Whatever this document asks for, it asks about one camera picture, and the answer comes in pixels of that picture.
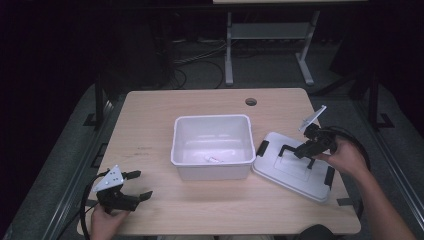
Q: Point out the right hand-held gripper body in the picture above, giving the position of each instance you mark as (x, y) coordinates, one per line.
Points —
(320, 140)

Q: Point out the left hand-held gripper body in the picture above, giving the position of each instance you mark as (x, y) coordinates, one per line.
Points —
(113, 196)

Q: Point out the silver ointment tube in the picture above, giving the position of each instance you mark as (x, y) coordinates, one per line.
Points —
(212, 159)

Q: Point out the white plastic storage box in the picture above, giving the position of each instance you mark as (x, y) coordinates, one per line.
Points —
(213, 143)

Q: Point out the person's left hand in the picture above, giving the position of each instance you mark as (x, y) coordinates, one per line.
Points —
(105, 223)

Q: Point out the person's right hand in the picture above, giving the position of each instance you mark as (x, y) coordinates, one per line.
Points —
(348, 160)

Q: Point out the dark round object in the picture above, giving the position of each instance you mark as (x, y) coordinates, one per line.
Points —
(318, 232)

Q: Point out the grey metal desk stand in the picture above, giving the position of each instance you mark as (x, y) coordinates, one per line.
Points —
(266, 30)

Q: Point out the black upright post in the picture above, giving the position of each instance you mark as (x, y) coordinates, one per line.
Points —
(374, 100)
(99, 100)

